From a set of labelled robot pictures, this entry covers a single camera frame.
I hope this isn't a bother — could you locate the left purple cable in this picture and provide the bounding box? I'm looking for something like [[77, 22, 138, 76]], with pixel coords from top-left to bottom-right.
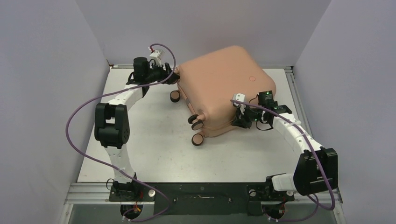
[[65, 43, 177, 223]]

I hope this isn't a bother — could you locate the pink suitcase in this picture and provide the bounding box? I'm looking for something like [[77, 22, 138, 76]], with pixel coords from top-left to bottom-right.
[[170, 46, 276, 146]]

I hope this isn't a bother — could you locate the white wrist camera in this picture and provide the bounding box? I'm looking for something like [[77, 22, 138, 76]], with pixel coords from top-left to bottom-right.
[[232, 93, 246, 107], [149, 49, 164, 66]]

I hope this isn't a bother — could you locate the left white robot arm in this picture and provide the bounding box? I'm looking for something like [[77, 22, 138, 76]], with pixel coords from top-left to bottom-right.
[[94, 57, 180, 201]]

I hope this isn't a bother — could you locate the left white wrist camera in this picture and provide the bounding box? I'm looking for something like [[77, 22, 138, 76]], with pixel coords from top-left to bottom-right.
[[149, 49, 164, 66]]

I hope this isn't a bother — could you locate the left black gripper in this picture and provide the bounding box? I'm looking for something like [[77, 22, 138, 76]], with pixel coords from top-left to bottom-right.
[[144, 61, 178, 85]]

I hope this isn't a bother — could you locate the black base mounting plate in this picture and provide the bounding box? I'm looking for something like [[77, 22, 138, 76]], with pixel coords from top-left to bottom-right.
[[108, 182, 295, 216]]

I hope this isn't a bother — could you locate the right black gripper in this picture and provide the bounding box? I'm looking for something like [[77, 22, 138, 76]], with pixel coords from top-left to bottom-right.
[[232, 102, 265, 129]]

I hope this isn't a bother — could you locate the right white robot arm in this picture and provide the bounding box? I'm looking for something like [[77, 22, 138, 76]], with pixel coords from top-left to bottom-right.
[[231, 91, 338, 200]]

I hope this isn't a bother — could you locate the aluminium frame rail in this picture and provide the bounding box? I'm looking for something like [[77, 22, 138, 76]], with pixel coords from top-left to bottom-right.
[[58, 65, 347, 224]]

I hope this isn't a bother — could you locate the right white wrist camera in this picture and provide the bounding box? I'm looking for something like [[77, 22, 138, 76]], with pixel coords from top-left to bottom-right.
[[232, 93, 246, 107]]

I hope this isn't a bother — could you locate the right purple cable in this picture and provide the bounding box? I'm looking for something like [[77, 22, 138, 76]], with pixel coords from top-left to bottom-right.
[[230, 98, 336, 223]]

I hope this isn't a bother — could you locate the purple cable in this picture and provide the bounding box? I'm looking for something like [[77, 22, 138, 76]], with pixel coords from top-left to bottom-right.
[[65, 43, 177, 223], [230, 98, 336, 223]]

